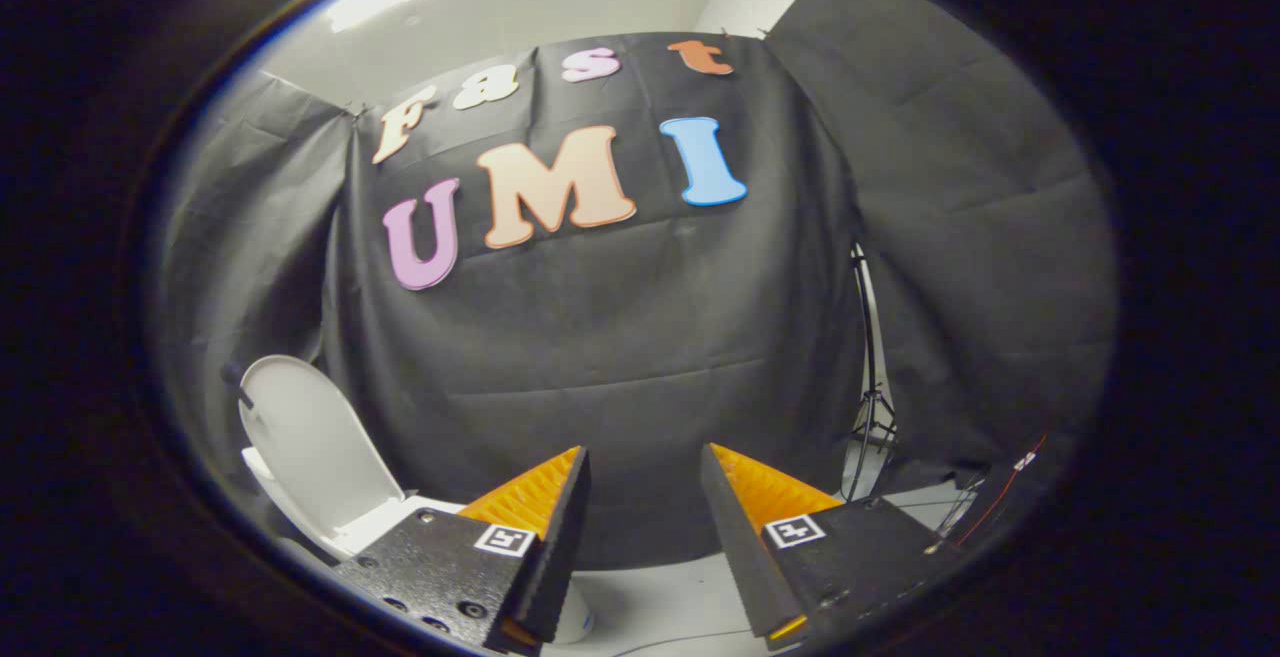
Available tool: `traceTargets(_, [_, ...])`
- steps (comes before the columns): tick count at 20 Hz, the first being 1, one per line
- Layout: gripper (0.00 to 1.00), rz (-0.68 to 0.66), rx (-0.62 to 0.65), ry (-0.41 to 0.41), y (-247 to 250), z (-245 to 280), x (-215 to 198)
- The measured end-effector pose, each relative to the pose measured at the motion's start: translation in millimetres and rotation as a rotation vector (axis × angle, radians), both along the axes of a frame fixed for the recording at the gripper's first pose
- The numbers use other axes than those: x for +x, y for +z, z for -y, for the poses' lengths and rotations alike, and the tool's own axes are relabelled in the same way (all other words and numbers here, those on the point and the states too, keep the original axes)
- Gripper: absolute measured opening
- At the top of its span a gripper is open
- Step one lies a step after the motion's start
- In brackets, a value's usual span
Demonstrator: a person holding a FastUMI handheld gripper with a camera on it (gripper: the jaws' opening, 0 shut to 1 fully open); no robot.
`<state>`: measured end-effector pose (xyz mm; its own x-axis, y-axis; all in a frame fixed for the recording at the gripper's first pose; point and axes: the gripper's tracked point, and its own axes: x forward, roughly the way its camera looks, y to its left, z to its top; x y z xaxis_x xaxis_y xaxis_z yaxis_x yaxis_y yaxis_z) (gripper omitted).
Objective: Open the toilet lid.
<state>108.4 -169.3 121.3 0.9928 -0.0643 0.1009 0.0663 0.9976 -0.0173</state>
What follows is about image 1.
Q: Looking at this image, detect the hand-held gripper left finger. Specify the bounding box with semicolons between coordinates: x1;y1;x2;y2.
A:
335;445;594;656

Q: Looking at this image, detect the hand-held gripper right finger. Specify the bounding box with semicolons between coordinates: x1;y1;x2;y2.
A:
700;442;967;651

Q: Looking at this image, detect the white toilet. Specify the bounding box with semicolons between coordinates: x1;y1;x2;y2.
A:
240;445;597;647

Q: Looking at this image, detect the black backdrop cloth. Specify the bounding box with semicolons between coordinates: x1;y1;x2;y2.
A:
150;0;1120;574

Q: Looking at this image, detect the black tripod stand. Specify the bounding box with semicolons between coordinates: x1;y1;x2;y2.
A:
840;243;899;504

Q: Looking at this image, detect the red cable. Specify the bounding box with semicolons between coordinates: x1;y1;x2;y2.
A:
975;431;1051;548

